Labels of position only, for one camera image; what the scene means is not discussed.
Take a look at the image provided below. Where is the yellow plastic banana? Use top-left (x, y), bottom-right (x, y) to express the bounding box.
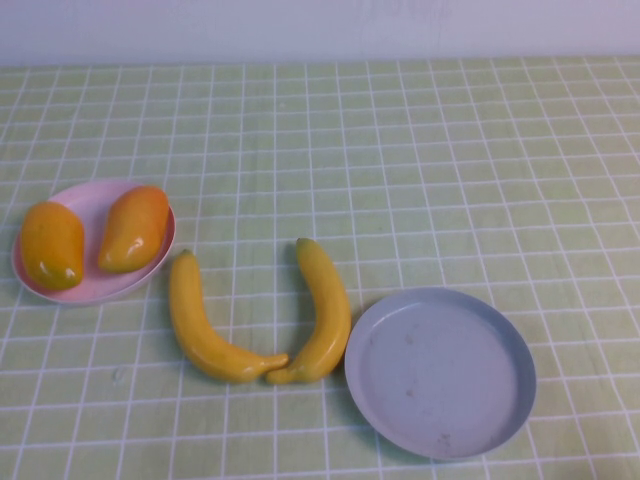
top-left (264, 237), bottom-right (352, 385)
top-left (168, 248), bottom-right (290, 385)

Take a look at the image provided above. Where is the green checked tablecloth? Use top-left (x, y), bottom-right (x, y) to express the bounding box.
top-left (0, 54), bottom-right (640, 480)

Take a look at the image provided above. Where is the orange-blushed plastic mango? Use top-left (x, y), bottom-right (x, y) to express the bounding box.
top-left (97, 185), bottom-right (171, 274)

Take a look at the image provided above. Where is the blue-grey round plate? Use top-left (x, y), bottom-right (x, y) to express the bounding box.
top-left (343, 287), bottom-right (538, 461)

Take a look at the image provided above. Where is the pink round plate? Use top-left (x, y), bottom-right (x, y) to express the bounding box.
top-left (10, 179), bottom-right (177, 307)

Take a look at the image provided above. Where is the yellow plastic mango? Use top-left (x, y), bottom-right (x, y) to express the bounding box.
top-left (19, 201), bottom-right (85, 291)

